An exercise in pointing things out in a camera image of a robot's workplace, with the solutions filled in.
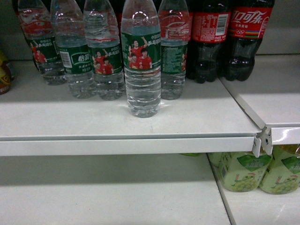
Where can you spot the water bottle green label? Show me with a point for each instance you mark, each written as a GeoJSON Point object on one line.
{"type": "Point", "coordinates": [141, 47]}

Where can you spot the lower white shelf board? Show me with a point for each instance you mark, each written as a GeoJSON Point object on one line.
{"type": "Point", "coordinates": [162, 189]}

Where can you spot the water bottle right rear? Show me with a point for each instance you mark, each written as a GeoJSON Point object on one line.
{"type": "Point", "coordinates": [175, 34]}

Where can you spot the white metal shelf board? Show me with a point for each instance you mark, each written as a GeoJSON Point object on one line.
{"type": "Point", "coordinates": [39, 120]}

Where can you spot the white right shelf board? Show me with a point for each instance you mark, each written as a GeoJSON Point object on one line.
{"type": "Point", "coordinates": [270, 97]}

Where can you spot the water bottle barcode label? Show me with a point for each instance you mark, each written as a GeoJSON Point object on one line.
{"type": "Point", "coordinates": [68, 25]}

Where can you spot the water bottle far left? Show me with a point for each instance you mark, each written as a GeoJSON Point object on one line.
{"type": "Point", "coordinates": [36, 25]}

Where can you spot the green grape drink bottle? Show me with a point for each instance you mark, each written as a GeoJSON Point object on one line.
{"type": "Point", "coordinates": [282, 176]}
{"type": "Point", "coordinates": [240, 171]}

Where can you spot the cola bottle barcode side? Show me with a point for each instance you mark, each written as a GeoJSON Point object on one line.
{"type": "Point", "coordinates": [209, 30]}

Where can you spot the cola bottle logo side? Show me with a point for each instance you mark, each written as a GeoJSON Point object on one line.
{"type": "Point", "coordinates": [245, 34]}

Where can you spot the green grape drink right bottle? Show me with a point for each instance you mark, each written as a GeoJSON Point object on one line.
{"type": "Point", "coordinates": [282, 176]}

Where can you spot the yellow brown drink bottle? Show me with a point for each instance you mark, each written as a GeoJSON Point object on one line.
{"type": "Point", "coordinates": [6, 74]}

